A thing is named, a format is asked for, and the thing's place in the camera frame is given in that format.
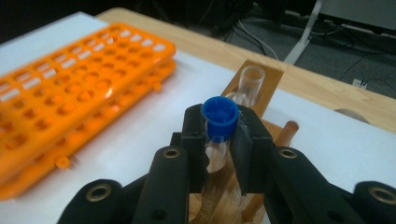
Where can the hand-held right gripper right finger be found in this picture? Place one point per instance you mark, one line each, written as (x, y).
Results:
(252, 149)

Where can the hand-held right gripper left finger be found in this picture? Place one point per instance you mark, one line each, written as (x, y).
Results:
(194, 140)

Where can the blue-capped plastic tube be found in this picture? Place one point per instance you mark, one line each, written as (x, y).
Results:
(219, 124)

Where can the clear test tube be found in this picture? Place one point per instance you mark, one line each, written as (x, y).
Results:
(252, 81)

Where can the wooden test tube rack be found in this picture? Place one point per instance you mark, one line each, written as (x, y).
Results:
(271, 81)

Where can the orange plastic tube rack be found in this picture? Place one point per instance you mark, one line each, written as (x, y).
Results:
(77, 93)

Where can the white power socket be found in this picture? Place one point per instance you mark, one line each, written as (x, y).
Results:
(359, 84)

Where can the grey metal stand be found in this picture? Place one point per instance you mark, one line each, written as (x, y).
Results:
(306, 34)

